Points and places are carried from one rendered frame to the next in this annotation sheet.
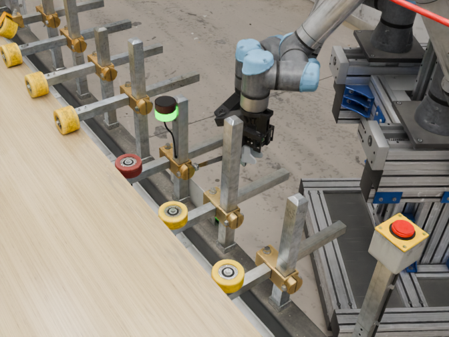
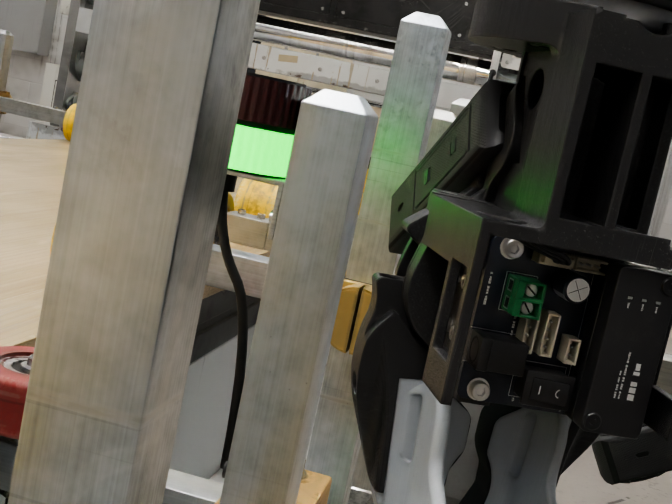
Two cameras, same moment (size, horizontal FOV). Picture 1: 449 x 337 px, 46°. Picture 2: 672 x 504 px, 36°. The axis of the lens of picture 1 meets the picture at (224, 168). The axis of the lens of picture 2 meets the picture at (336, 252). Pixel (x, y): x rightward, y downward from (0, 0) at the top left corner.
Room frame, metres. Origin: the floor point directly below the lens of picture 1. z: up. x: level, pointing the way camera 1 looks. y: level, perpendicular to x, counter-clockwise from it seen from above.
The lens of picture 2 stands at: (0.93, -0.27, 1.10)
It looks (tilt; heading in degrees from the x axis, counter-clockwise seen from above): 8 degrees down; 48
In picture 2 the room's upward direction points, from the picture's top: 12 degrees clockwise
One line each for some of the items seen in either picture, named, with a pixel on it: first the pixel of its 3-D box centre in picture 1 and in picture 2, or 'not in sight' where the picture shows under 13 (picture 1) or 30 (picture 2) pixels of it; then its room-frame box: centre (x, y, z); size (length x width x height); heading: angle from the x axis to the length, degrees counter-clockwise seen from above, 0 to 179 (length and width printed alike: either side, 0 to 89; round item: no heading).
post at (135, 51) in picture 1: (139, 105); (361, 326); (1.48, 0.29, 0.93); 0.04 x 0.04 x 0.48; 38
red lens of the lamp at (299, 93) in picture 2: (165, 104); (252, 98); (1.25, 0.18, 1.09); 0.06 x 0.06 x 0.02
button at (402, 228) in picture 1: (402, 229); not in sight; (0.69, -0.33, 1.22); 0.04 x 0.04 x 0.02
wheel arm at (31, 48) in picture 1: (73, 37); not in sight; (1.91, 0.62, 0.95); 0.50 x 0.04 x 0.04; 128
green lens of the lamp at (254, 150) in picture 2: (166, 111); (243, 144); (1.25, 0.18, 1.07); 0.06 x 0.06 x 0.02
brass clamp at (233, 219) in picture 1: (223, 208); not in sight; (1.11, 0.00, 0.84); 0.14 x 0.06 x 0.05; 38
